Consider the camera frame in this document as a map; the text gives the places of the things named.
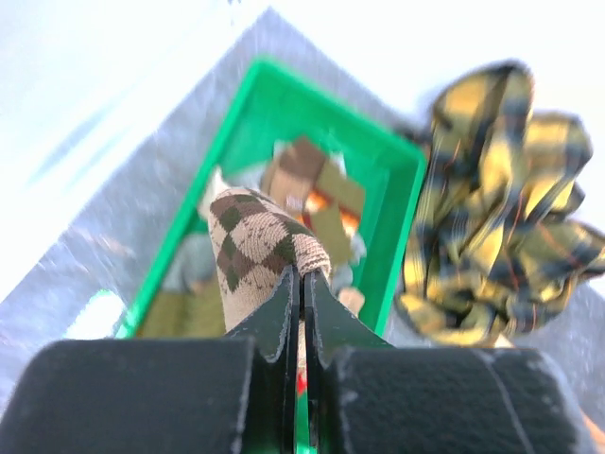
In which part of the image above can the yellow plaid cloth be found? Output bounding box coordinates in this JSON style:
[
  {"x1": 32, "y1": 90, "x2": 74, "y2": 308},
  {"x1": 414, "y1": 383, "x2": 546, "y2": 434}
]
[{"x1": 397, "y1": 61, "x2": 604, "y2": 346}]

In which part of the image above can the green plastic bin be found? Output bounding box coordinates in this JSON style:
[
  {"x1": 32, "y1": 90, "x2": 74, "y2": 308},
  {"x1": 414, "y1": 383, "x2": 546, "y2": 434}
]
[{"x1": 112, "y1": 55, "x2": 429, "y2": 340}]

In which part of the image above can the olive brown patterned sock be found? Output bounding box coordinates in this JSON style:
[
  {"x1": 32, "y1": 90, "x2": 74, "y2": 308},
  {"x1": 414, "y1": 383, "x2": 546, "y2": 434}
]
[{"x1": 261, "y1": 136, "x2": 366, "y2": 267}]

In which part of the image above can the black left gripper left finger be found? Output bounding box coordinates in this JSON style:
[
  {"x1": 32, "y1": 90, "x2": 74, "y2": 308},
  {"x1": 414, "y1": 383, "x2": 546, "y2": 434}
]
[{"x1": 1, "y1": 270, "x2": 299, "y2": 453}]

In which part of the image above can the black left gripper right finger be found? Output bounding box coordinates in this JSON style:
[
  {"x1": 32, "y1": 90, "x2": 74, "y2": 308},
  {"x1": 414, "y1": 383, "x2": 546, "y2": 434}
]
[{"x1": 303, "y1": 273, "x2": 596, "y2": 453}]

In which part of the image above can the beige brown argyle sock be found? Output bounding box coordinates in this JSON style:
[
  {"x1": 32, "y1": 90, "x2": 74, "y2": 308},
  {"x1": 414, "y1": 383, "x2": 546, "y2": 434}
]
[{"x1": 207, "y1": 187, "x2": 331, "y2": 331}]

